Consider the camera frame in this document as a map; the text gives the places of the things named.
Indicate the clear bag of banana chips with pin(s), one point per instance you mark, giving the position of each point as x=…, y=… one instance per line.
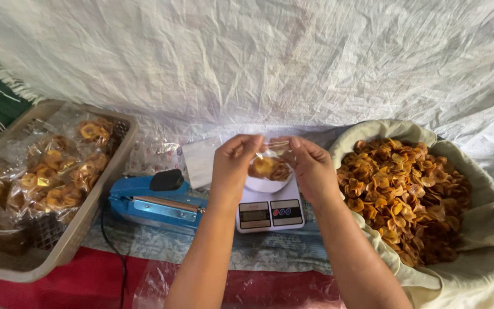
x=270, y=165

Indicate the person's left hand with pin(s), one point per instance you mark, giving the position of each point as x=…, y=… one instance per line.
x=231, y=167

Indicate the red mat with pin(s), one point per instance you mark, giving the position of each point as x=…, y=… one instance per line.
x=58, y=287

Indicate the person's right hand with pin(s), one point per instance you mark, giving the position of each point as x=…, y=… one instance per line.
x=313, y=171

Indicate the white woven tarp sheet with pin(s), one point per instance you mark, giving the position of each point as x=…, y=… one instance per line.
x=247, y=60

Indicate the blue patterned cloth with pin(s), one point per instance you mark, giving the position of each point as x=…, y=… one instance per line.
x=238, y=249

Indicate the blue impulse heat sealer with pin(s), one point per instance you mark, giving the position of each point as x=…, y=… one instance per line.
x=157, y=201

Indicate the clear plastic sheet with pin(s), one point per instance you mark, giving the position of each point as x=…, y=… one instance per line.
x=247, y=289

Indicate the white digital kitchen scale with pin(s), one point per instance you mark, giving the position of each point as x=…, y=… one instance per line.
x=269, y=206

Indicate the stack of empty clear bags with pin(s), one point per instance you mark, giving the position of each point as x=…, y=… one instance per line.
x=197, y=161

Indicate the pile of packed chip bags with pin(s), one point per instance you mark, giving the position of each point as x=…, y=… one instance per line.
x=45, y=180

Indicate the beige plastic basket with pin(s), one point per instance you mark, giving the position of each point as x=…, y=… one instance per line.
x=71, y=231

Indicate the heap of loose banana chips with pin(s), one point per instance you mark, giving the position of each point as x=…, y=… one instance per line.
x=401, y=197

